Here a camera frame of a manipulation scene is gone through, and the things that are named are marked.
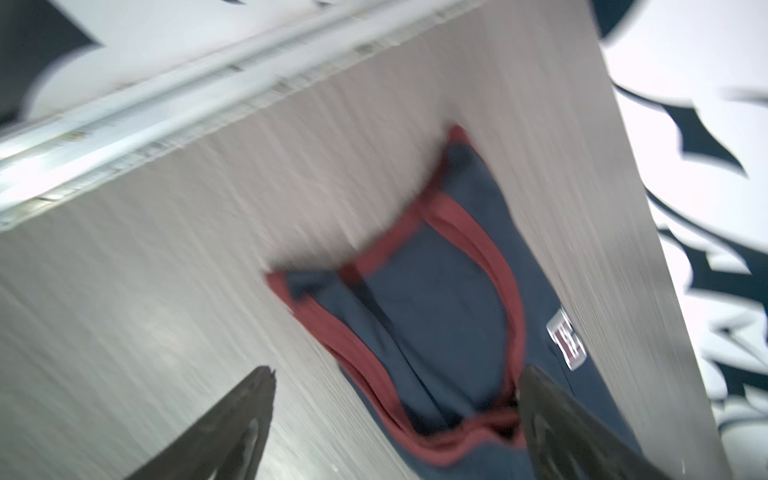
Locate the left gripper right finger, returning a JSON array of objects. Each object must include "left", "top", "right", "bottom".
[{"left": 518, "top": 366, "right": 668, "bottom": 480}]

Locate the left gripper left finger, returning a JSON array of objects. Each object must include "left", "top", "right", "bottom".
[{"left": 129, "top": 366, "right": 276, "bottom": 479}]

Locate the navy tank top red trim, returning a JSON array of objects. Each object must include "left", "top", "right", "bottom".
[{"left": 266, "top": 126, "right": 638, "bottom": 479}]

